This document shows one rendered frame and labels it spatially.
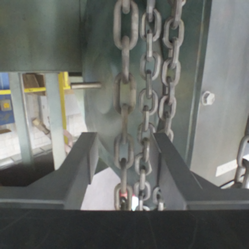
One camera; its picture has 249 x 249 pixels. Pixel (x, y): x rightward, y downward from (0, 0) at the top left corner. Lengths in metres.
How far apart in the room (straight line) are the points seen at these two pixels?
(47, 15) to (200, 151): 0.55
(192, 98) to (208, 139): 0.07
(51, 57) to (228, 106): 0.50
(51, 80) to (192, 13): 0.47
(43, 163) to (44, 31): 0.70
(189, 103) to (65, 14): 0.52
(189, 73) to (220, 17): 0.07
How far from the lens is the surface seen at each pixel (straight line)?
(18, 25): 0.59
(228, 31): 0.26
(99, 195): 0.91
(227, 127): 0.29
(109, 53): 0.37
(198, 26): 0.23
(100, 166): 1.02
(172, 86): 0.18
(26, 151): 1.02
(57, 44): 0.63
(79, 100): 1.01
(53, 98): 0.62
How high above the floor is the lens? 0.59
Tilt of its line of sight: 17 degrees up
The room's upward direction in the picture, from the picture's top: 179 degrees counter-clockwise
